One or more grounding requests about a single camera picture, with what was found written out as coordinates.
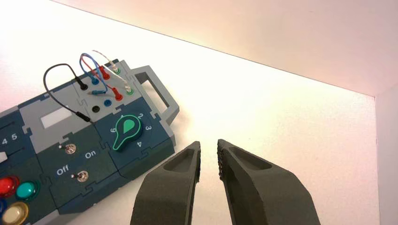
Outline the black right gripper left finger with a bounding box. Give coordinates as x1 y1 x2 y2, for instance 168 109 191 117
130 141 201 225

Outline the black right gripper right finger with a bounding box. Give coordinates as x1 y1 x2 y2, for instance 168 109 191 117
216 139 321 225

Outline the blue grey control box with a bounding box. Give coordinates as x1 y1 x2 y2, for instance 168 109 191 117
0 59 180 225

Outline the green rotary knob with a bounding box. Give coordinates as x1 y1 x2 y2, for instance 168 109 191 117
112 114 143 153

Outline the teal push button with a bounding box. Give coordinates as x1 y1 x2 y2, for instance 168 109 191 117
15 180 40 201

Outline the yellow push button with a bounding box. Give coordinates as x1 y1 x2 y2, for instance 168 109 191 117
1 202 30 225

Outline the red push button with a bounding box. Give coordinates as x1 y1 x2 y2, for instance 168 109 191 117
0 175 20 198

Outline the silver toggle switch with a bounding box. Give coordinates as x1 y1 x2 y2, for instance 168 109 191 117
71 171 90 183
59 143 78 155

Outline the red jumper wire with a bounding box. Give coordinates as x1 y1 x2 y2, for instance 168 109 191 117
81 55 123 102

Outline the white jumper wire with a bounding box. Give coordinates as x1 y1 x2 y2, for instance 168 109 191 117
92 49 134 95

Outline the blue jumper wire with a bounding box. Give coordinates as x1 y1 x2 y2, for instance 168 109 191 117
79 52 109 95

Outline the black jumper wire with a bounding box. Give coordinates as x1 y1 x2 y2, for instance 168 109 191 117
43 63 94 123

